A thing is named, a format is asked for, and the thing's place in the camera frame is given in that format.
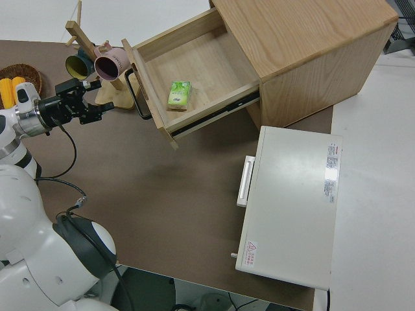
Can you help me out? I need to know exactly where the green tissue pack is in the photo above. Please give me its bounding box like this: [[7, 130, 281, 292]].
[[165, 80, 193, 113]]

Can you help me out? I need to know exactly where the pink mug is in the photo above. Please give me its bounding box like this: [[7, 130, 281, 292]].
[[93, 40, 131, 82]]

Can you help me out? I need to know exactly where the red warning sticker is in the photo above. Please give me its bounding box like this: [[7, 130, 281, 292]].
[[244, 240, 259, 268]]

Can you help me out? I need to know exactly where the brown table mat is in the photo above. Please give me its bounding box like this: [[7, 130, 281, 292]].
[[0, 39, 335, 311]]

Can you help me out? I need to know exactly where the wooden mug rack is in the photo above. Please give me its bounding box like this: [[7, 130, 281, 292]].
[[64, 0, 137, 111]]

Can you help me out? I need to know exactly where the black metal drawer handle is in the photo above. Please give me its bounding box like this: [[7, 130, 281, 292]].
[[124, 62, 154, 121]]

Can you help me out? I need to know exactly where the white text label sticker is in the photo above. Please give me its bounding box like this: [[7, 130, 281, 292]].
[[321, 142, 340, 204]]

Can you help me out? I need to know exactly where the wooden drawer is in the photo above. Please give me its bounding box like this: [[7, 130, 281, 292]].
[[121, 6, 262, 152]]

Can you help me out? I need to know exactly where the white oven door handle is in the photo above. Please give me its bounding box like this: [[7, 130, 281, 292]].
[[235, 155, 256, 208]]

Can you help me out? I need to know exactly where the dark grey background object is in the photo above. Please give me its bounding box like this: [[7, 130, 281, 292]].
[[383, 0, 415, 56]]

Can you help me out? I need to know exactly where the brown wicker basket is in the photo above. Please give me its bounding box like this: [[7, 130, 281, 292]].
[[0, 63, 44, 111]]

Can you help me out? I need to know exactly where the dark green yellow-lined mug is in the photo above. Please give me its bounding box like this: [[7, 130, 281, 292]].
[[65, 47, 97, 80]]

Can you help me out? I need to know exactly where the black round pedestal base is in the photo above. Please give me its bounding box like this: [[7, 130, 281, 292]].
[[109, 266, 176, 311]]

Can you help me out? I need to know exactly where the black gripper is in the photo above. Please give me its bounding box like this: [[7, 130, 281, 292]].
[[34, 78, 115, 128]]

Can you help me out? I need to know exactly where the grey object under table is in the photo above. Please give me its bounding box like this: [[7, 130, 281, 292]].
[[196, 290, 235, 311]]

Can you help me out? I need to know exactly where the black drawer slide rail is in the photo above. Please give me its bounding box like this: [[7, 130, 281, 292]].
[[169, 91, 261, 137]]

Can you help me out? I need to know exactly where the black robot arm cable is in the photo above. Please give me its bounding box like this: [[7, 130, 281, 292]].
[[34, 118, 135, 311]]

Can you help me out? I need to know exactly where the white toaster oven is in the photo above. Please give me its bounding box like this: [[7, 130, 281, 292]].
[[233, 125, 344, 291]]

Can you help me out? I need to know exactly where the light wooden cabinet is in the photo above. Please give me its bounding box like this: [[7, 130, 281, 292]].
[[209, 0, 399, 130]]

